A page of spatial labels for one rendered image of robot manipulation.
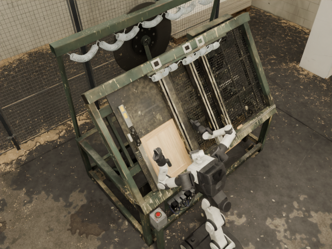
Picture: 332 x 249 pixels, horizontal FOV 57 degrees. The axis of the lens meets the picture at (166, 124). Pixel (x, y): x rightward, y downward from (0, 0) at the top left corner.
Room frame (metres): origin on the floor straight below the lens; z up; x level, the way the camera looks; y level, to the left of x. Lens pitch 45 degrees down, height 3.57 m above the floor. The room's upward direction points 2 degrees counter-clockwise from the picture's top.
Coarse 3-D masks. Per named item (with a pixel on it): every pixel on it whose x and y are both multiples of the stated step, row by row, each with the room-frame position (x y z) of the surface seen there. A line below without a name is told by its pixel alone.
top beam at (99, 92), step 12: (228, 24) 3.18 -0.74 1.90; (240, 24) 3.26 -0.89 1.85; (204, 36) 2.93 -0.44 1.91; (216, 36) 3.01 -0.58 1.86; (180, 48) 2.71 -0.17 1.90; (192, 48) 2.77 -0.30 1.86; (168, 60) 2.57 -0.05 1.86; (132, 72) 2.32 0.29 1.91; (144, 72) 2.38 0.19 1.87; (108, 84) 2.15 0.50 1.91; (120, 84) 2.20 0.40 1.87; (84, 96) 2.01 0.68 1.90; (96, 96) 2.04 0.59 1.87
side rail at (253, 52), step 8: (248, 24) 3.39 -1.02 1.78; (248, 32) 3.33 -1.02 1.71; (248, 40) 3.28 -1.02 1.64; (248, 56) 3.24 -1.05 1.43; (256, 56) 3.20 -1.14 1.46; (256, 64) 3.14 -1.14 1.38; (256, 72) 3.12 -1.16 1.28; (264, 80) 3.06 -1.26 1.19; (264, 88) 3.00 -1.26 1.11; (264, 96) 2.98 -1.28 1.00; (272, 104) 2.91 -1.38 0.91
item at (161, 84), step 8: (152, 64) 2.45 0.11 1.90; (160, 64) 2.49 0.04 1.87; (160, 72) 2.44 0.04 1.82; (168, 72) 2.37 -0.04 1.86; (160, 80) 2.42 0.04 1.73; (160, 88) 2.40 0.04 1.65; (168, 96) 2.36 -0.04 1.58; (168, 104) 2.31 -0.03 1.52; (176, 112) 2.28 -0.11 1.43; (176, 120) 2.22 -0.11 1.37; (184, 128) 2.20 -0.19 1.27; (184, 136) 2.14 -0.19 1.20; (192, 152) 2.08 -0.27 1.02; (192, 160) 2.02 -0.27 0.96
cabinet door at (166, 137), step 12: (168, 120) 2.25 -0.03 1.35; (156, 132) 2.10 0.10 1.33; (168, 132) 2.15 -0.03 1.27; (144, 144) 1.97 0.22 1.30; (156, 144) 2.02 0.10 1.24; (168, 144) 2.07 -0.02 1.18; (180, 144) 2.11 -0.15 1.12; (168, 156) 1.98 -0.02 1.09; (180, 156) 2.03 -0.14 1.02; (156, 168) 1.85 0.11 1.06; (168, 168) 1.90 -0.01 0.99; (180, 168) 1.94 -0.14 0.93
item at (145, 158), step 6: (126, 114) 2.09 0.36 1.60; (126, 120) 2.05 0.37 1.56; (126, 126) 2.03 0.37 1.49; (132, 138) 1.98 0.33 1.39; (138, 150) 1.92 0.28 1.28; (144, 150) 1.92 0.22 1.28; (144, 156) 1.88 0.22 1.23; (144, 162) 1.85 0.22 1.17; (150, 162) 1.86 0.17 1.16; (150, 168) 1.81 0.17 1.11; (150, 174) 1.79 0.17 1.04; (156, 174) 1.79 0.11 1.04; (156, 180) 1.75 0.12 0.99; (156, 186) 1.73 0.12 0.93
